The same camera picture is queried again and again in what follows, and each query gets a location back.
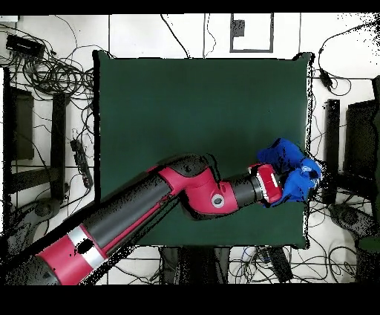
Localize grey square floor frame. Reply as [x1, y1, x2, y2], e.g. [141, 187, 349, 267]
[229, 13, 275, 53]

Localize dark green table cloth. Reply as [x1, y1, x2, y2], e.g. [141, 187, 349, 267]
[91, 49, 315, 250]

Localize long black power strip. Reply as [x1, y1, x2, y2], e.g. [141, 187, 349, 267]
[70, 138, 94, 189]

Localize tangled black cables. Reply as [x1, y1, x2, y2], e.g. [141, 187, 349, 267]
[17, 44, 96, 100]

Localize black power adapter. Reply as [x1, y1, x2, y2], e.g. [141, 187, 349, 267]
[318, 68, 333, 90]

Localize blue shirt with white print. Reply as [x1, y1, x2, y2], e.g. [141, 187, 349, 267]
[256, 137, 324, 208]

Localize dark grey stand foot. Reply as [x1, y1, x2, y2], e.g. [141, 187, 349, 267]
[327, 203, 379, 238]
[11, 197, 63, 227]

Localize black stand with dark panel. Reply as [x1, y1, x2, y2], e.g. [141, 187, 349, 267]
[322, 98, 380, 206]
[2, 67, 71, 206]

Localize black box device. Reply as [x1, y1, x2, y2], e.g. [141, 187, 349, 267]
[5, 33, 46, 59]

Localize wide black power strip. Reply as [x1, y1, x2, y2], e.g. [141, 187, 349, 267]
[265, 246, 295, 283]

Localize black pedestal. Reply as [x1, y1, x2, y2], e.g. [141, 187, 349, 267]
[160, 246, 232, 285]

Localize dark green round object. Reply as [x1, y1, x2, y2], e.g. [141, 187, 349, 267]
[357, 236, 380, 253]

